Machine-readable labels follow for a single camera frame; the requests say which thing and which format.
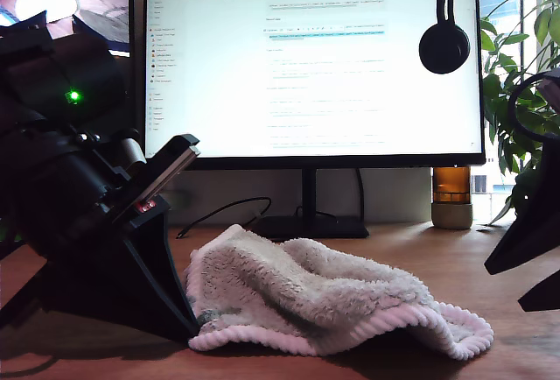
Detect black monitor power cable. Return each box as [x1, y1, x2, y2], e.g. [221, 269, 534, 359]
[356, 168, 367, 223]

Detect green leafy potted plant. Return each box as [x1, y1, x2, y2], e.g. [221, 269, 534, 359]
[479, 0, 560, 228]

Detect black USB cable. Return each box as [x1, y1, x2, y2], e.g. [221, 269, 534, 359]
[176, 196, 273, 241]

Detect black Huawei computer monitor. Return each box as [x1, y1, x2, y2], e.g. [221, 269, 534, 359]
[141, 0, 487, 241]

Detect white fluffy tea towel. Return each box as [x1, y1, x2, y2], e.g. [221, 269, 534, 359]
[183, 223, 495, 362]

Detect black monitor with dark screen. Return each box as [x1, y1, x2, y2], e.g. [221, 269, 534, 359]
[0, 0, 132, 60]

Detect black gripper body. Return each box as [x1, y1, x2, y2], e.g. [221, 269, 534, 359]
[0, 130, 202, 263]

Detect arm grey camera box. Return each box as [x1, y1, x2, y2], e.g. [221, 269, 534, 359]
[115, 134, 148, 169]
[536, 74, 560, 108]

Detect amber bottle pale green base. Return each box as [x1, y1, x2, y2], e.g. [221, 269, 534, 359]
[430, 165, 474, 230]

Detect black headphones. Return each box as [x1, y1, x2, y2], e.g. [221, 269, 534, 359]
[417, 0, 473, 75]

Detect black camera cable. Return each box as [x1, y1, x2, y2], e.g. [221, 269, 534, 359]
[508, 71, 560, 141]

